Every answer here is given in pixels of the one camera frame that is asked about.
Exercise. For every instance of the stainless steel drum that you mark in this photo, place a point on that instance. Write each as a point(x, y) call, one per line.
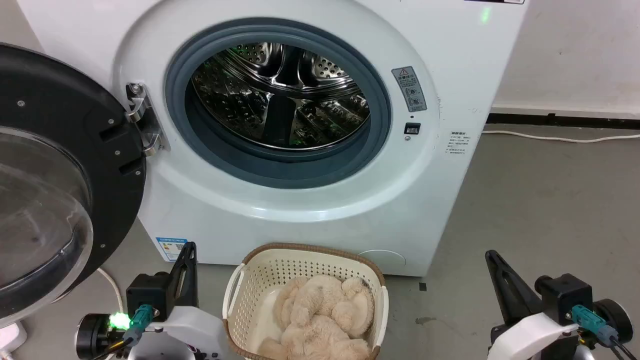
point(260, 100)

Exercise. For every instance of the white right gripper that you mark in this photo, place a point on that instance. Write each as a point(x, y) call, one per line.
point(537, 337)

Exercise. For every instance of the grey rubber door gasket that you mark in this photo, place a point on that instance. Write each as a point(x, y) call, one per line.
point(280, 167)

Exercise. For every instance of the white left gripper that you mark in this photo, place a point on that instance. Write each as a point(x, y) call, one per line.
point(195, 330)

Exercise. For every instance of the grey warning sticker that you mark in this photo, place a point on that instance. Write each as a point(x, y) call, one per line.
point(409, 89)

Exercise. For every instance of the white power strip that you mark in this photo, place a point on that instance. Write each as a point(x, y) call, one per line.
point(10, 337)

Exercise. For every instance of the black door latch socket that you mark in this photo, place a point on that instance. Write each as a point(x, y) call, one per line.
point(412, 129)

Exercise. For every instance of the cream perforated laundry basket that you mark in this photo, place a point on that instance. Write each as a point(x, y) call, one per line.
point(260, 280)

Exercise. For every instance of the metal door hinge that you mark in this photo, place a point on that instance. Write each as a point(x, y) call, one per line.
point(142, 117)

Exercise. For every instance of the black round glass door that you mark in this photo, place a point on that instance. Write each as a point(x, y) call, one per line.
point(55, 150)

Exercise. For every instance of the white front-load washing machine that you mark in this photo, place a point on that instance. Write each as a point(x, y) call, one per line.
point(450, 60)

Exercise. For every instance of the beige plush toy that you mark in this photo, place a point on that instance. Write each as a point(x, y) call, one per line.
point(330, 300)
point(315, 342)

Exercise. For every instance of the blue energy label sticker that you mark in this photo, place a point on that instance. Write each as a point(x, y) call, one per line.
point(171, 247)

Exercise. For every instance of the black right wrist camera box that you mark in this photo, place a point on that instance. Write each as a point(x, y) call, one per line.
point(565, 295)

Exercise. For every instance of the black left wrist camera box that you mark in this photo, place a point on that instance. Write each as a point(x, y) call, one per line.
point(147, 295)

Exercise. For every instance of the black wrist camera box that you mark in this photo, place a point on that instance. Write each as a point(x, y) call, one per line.
point(565, 295)
point(147, 295)

